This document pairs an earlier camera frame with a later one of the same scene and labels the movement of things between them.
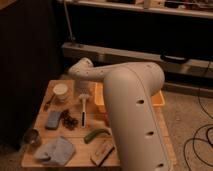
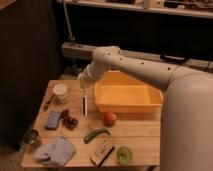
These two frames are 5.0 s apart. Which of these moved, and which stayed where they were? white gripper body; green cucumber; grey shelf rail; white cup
Moved: white gripper body
Stayed: grey shelf rail; green cucumber; white cup
